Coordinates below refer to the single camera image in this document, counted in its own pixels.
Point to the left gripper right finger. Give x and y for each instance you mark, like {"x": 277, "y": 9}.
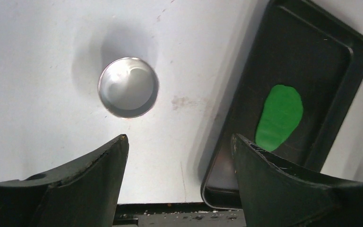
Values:
{"x": 275, "y": 192}

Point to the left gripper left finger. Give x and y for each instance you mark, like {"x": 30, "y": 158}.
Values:
{"x": 81, "y": 193}

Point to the green dough piece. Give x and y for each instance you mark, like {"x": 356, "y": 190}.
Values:
{"x": 281, "y": 114}

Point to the black plastic tray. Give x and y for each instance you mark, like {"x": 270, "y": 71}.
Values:
{"x": 300, "y": 78}

